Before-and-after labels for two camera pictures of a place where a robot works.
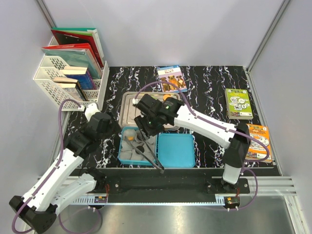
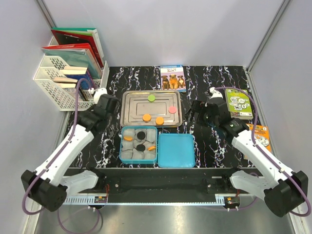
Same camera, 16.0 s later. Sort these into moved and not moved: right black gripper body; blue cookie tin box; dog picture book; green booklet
Moved: right black gripper body
Not moved: green booklet; dog picture book; blue cookie tin box
